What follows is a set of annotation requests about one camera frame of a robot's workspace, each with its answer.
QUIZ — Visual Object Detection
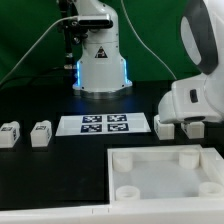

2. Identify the white square tabletop part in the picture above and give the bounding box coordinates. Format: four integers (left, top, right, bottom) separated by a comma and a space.
108, 145, 224, 202

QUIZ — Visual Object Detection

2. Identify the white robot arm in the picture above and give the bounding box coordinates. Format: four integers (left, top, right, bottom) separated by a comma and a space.
73, 0, 224, 123

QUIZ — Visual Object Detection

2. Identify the white L-shaped obstacle fence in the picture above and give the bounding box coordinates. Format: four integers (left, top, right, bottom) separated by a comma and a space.
0, 146, 224, 224

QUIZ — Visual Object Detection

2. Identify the white marker base plate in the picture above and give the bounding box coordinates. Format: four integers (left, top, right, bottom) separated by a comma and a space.
56, 113, 151, 136

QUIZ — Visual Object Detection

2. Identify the black camera on stand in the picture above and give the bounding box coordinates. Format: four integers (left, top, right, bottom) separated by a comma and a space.
56, 0, 113, 70

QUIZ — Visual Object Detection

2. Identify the white cable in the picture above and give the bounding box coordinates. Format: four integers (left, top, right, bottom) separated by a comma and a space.
0, 0, 178, 86

